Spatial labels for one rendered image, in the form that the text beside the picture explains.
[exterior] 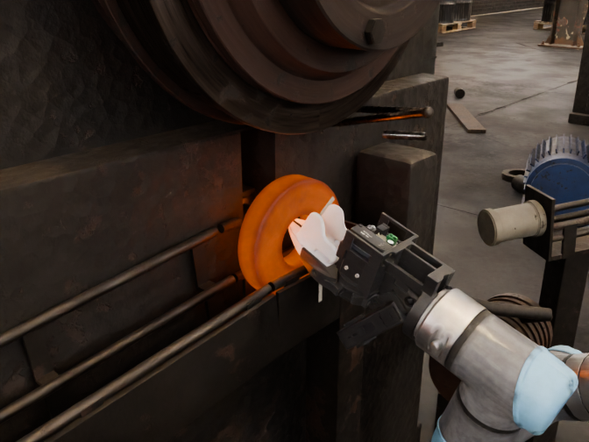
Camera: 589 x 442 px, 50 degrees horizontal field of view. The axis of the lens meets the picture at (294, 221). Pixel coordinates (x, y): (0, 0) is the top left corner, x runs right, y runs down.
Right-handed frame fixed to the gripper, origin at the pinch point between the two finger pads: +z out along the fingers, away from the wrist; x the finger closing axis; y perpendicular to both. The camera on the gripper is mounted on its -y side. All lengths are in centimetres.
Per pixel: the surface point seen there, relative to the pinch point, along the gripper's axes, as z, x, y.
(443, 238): 39, -166, -91
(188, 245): 4.9, 13.1, -0.5
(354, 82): 0.6, -3.9, 19.1
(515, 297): -19.5, -40.6, -16.2
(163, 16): 4.8, 20.6, 26.6
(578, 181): 10, -200, -56
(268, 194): 2.5, 4.0, 5.2
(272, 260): -1.4, 5.3, -1.5
